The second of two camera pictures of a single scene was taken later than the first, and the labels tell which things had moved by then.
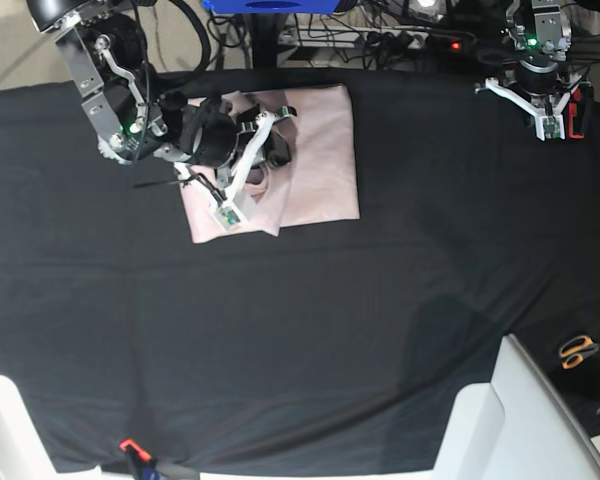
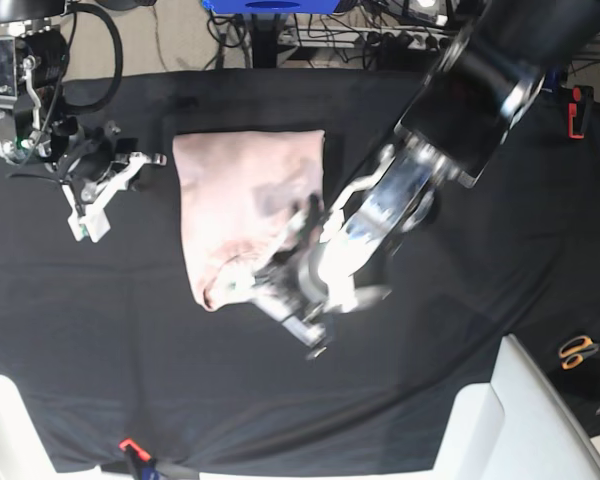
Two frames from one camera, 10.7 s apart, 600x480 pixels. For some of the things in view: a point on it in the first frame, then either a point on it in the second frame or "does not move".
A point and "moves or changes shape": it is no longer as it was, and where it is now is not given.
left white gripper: (224, 207) -> (93, 221)
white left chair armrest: (12, 446) does not move
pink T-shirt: (318, 184) moves or changes shape
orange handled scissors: (575, 350) does not move
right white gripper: (550, 126) -> (310, 285)
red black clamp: (580, 110) does not move
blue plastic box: (272, 6) does not move
